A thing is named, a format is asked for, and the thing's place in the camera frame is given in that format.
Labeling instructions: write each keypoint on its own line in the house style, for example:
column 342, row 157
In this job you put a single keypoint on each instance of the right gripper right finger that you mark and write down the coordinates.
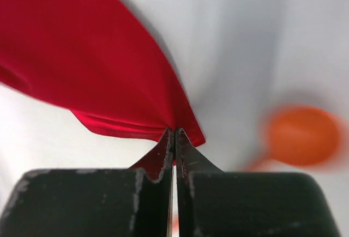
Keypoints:
column 212, row 202

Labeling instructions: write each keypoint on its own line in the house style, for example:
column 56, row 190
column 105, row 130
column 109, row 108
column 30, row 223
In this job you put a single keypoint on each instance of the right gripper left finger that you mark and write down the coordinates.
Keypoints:
column 136, row 201

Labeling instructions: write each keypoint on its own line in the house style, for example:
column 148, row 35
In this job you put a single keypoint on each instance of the red cloth napkin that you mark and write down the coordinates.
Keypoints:
column 95, row 58

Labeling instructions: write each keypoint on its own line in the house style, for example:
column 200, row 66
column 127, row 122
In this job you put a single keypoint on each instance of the orange plastic spoon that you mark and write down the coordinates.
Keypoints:
column 301, row 136

